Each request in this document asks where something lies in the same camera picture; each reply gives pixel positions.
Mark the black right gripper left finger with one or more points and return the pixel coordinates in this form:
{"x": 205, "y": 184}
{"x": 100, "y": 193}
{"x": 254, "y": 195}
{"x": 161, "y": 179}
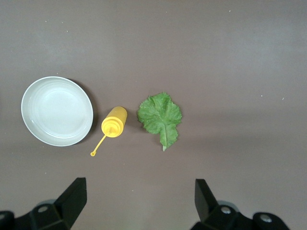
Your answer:
{"x": 69, "y": 198}

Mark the beige round plate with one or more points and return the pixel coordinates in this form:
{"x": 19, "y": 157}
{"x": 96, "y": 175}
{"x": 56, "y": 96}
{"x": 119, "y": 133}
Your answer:
{"x": 57, "y": 110}

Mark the green lettuce leaf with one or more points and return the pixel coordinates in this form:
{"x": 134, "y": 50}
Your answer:
{"x": 158, "y": 115}

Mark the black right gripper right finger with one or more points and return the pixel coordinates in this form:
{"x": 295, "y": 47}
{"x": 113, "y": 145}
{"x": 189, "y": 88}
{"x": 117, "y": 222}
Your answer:
{"x": 206, "y": 203}

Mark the yellow squeeze sauce bottle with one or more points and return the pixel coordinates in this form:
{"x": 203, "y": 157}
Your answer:
{"x": 115, "y": 119}

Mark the brown table cover sheet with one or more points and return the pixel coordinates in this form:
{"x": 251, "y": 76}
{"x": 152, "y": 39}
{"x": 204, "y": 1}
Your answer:
{"x": 153, "y": 48}

